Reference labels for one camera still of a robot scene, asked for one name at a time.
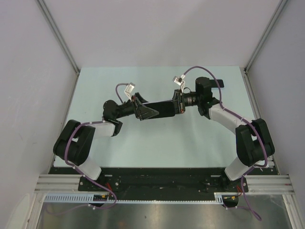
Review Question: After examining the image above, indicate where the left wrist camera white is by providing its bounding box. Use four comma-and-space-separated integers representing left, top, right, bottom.
124, 83, 135, 100

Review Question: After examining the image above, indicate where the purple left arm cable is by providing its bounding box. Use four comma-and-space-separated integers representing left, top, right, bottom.
45, 83, 134, 217

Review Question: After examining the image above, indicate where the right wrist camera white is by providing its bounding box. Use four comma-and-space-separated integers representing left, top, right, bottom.
173, 74, 185, 92

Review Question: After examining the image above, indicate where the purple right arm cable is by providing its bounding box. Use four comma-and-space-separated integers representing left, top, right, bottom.
182, 66, 269, 221

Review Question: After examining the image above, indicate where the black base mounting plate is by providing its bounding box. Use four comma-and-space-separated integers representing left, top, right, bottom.
50, 167, 275, 202

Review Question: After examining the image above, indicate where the black smartphone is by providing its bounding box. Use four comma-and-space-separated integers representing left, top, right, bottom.
144, 100, 176, 119

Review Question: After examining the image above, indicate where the aluminium corner frame post right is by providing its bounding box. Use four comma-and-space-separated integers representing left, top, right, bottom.
244, 0, 290, 73

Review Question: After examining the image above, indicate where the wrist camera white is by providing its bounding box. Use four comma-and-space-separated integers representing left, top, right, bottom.
173, 74, 185, 92
124, 83, 135, 100

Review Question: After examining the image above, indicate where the white slotted cable duct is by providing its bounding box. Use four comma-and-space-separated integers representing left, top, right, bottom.
44, 193, 238, 204

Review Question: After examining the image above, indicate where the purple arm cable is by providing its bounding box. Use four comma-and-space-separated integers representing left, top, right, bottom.
45, 83, 134, 217
182, 66, 269, 221

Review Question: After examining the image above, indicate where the lilac phone case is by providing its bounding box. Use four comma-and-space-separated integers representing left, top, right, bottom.
152, 99, 173, 103

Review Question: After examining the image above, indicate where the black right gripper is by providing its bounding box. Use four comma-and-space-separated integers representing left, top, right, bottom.
162, 90, 201, 116

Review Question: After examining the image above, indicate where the black phone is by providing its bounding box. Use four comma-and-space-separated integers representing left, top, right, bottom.
210, 79, 224, 88

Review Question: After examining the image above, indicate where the aluminium corner frame post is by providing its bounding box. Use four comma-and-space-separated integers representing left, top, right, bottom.
244, 0, 290, 73
35, 0, 81, 74

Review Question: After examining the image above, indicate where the aluminium corner frame post left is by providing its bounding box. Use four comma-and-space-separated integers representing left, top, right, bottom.
35, 0, 81, 74

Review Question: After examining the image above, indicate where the aluminium front rail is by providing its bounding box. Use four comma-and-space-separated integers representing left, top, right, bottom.
34, 175, 295, 195

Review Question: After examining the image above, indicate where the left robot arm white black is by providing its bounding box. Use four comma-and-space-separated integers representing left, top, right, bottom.
53, 96, 159, 191

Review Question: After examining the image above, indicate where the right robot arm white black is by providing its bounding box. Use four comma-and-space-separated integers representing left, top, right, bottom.
173, 75, 275, 191

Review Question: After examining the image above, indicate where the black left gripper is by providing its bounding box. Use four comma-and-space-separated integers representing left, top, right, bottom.
115, 93, 159, 121

